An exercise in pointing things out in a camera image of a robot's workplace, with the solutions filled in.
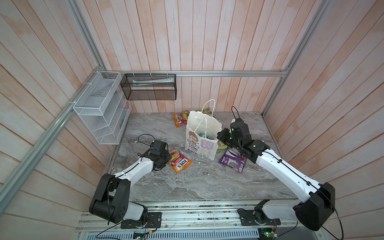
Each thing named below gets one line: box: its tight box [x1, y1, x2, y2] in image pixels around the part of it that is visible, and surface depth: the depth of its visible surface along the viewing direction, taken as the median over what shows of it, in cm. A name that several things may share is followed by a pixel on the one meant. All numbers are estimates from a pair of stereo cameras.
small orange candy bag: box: [173, 114, 182, 128], surface depth 116 cm
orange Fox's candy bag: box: [168, 148, 193, 174], surface depth 93 cm
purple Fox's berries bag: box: [218, 149, 247, 174], surface depth 92 cm
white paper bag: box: [185, 99, 222, 161], surface depth 87 cm
